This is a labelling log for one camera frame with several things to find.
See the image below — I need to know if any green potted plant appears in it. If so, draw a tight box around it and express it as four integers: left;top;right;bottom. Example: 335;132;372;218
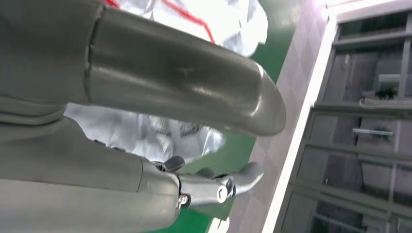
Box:
374;84;399;101

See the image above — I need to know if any glass partition with grey frame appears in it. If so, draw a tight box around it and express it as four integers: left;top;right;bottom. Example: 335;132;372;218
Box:
276;9;412;233

